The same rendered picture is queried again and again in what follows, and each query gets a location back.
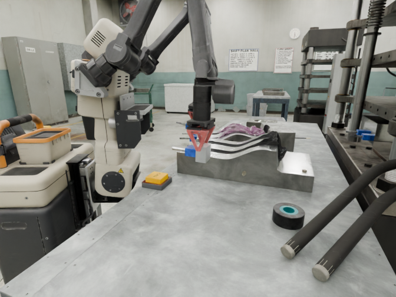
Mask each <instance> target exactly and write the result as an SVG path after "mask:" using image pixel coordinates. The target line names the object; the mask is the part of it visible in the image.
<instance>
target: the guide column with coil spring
mask: <svg viewBox="0 0 396 297"><path fill-rule="evenodd" d="M381 2H384V1H378V2H374V3H372V4H377V3H381ZM381 5H384V4H378V5H373V6H371V7H375V6H381ZM381 8H383V7H378V8H373V9H371V11H372V10H374V9H381ZM374 12H382V10H377V11H372V12H370V14H371V13H374ZM373 15H382V13H377V14H372V15H370V16H373ZM373 18H381V16H374V17H371V18H369V19H373ZM380 20H381V19H373V20H370V21H368V22H372V21H380ZM371 24H380V22H373V23H369V24H368V25H371ZM379 26H380V25H371V26H368V27H367V33H368V32H378V31H379V28H375V29H374V27H379ZM377 36H378V35H377V34H374V35H366V37H365V43H364V49H363V53H362V60H361V66H360V69H359V76H358V82H357V88H356V92H355V98H354V105H353V108H352V114H351V121H350V125H349V131H356V130H357V129H359V128H360V124H361V118H362V113H363V105H364V100H365V97H366V94H367V88H368V82H369V76H370V73H371V67H372V64H371V63H372V58H373V55H374V52H375V46H376V43H377ZM350 134H352V135H357V134H356V133H348V137H347V141H350V142H357V139H358V138H357V137H350Z"/></svg>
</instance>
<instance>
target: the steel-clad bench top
mask: <svg viewBox="0 0 396 297"><path fill-rule="evenodd" d="M278 123H282V124H284V125H285V126H287V127H289V128H290V129H291V130H293V131H294V132H295V133H296V134H295V137H298V138H296V139H295V144H294V150H293V152H295V153H307V154H309V155H310V158H311V163H312V168H313V173H314V181H313V189H312V193H310V192H302V191H297V190H289V189H282V188H277V187H269V186H262V185H257V184H250V183H242V182H237V181H230V180H222V179H214V178H209V177H202V176H194V175H189V174H182V173H178V172H177V161H175V162H174V163H172V164H171V165H169V166H168V167H166V168H165V169H164V170H162V171H161V173H168V176H169V177H172V182H171V183H170V184H169V185H168V186H167V187H166V188H164V189H163V190H162V191H160V190H154V189H148V188H143V187H142V186H140V187H139V188H138V189H136V190H135V191H133V192H132V193H131V194H129V195H128V196H127V197H125V198H124V199H123V200H121V201H120V202H118V203H117V204H115V205H114V206H113V207H112V208H110V209H108V210H107V211H106V212H105V213H103V214H102V215H101V216H99V217H97V218H96V219H95V220H93V221H92V222H91V223H89V224H88V225H86V226H85V227H84V228H82V229H81V230H80V231H78V232H77V233H76V234H74V235H73V236H71V237H70V238H69V239H67V240H66V241H65V242H63V243H62V244H60V245H59V246H58V247H56V248H55V249H54V250H52V251H51V252H50V253H48V254H47V255H45V256H44V257H43V258H41V259H40V260H39V261H37V262H35V263H34V264H33V265H32V266H30V267H29V268H28V269H26V270H25V271H23V272H22V273H20V274H19V275H18V276H16V277H15V278H13V280H11V281H9V282H8V283H7V284H6V285H4V286H3V287H1V288H0V293H3V294H5V295H7V296H10V297H396V275H395V273H394V271H393V269H392V267H391V265H390V263H389V261H388V259H387V257H386V255H385V253H384V252H383V250H382V248H381V246H380V244H379V242H378V240H377V238H376V236H375V235H374V232H373V231H372V229H371V228H370V229H369V230H368V231H367V232H366V234H365V235H364V236H363V237H362V239H361V240H360V241H359V242H358V243H357V245H356V246H355V247H354V248H353V249H352V250H351V252H350V253H349V254H348V256H347V257H346V258H345V259H344V260H343V261H342V263H341V264H340V265H339V266H338V267H337V269H336V270H335V271H334V273H333V274H332V275H331V276H330V277H329V278H328V280H327V281H326V282H322V281H320V280H318V279H317V278H316V277H315V276H314V275H313V273H312V268H313V267H314V266H315V265H316V263H317V262H318V261H319V260H320V259H321V258H322V257H323V255H324V254H326V252H327V251H328V250H329V249H330V248H331V247H332V246H333V245H334V244H335V243H336V241H337V240H338V239H339V238H340V237H341V236H342V235H343V234H344V233H345V232H346V231H347V230H348V229H349V227H350V226H351V225H352V224H353V223H354V222H355V221H356V220H357V218H359V217H360V215H362V213H363V211H362V209H361V207H360V205H359V203H358V202H357V200H356V198H355V199H354V200H353V201H352V202H351V203H350V204H348V205H347V206H346V207H345V208H344V209H343V210H342V211H341V212H340V213H339V214H338V215H337V216H336V217H335V218H334V219H333V220H332V221H331V222H329V223H328V224H327V225H326V226H325V227H324V228H323V229H322V230H321V231H320V232H319V233H318V234H317V235H316V236H315V237H314V238H313V239H312V240H311V241H310V242H309V243H308V244H307V245H306V246H305V247H304V248H303V249H302V250H301V251H300V252H299V253H298V254H297V255H296V256H294V257H293V258H292V259H288V258H286V257H284V255H283V254H282V252H281V247H282V246H283V245H284V244H285V243H286V242H287V241H288V240H289V239H291V238H292V237H293V236H294V235H295V234H297V233H298V232H299V231H300V230H301V229H302V228H303V227H304V226H305V225H306V224H307V223H309V222H310V221H311V220H312V219H313V218H314V217H315V216H316V215H317V214H318V213H319V212H321V211H322V210H323V209H324V208H325V207H327V205H329V204H330V202H332V201H333V200H334V199H335V198H336V197H337V196H339V195H340V194H341V193H342V192H343V191H344V190H345V189H346V188H347V187H348V186H349V184H348V182H347V180H346V178H345V176H344V174H343V172H342V170H341V169H340V167H339V165H338V163H337V161H336V159H335V157H334V155H333V153H332V151H331V149H330V148H329V146H328V143H327V142H326V140H325V137H324V136H323V134H322V132H321V130H320V128H319V126H318V124H316V123H297V122H286V121H278ZM306 138H311V139H306ZM278 203H292V204H295V205H297V206H299V207H301V208H302V209H303V210H304V211H305V218H304V223H303V227H302V228H300V229H298V230H288V229H284V228H281V227H279V226H277V225H276V224H275V223H274V222H273V220H272V214H273V207H274V205H275V204H278Z"/></svg>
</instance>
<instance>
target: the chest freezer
mask: <svg viewBox="0 0 396 297"><path fill-rule="evenodd" d="M164 86H165V87H164V93H165V109H166V112H167V113H169V112H182V113H188V109H189V108H188V106H189V104H191V103H192V102H193V86H194V84H179V83H172V84H164ZM210 103H211V113H213V111H214V110H215V103H214V101H213V100H212V99H211V102H210Z"/></svg>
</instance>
